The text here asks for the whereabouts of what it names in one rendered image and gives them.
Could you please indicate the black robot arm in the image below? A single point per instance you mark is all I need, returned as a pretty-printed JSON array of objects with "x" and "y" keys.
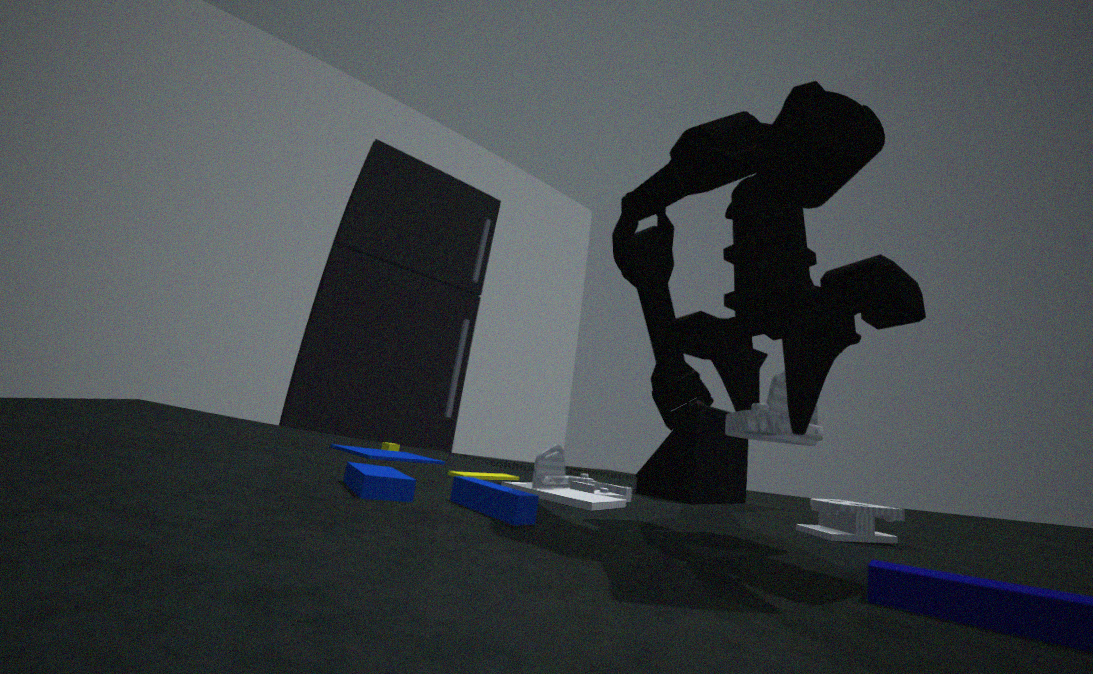
[{"x": 818, "y": 142}]

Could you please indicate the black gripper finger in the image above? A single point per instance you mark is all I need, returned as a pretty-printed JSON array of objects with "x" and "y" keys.
[
  {"x": 739, "y": 368},
  {"x": 810, "y": 346}
]

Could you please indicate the white plate with two round holes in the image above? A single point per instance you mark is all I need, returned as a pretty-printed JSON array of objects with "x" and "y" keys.
[{"x": 832, "y": 506}]

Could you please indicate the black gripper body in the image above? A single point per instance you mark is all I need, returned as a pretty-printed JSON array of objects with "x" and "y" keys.
[{"x": 772, "y": 286}]

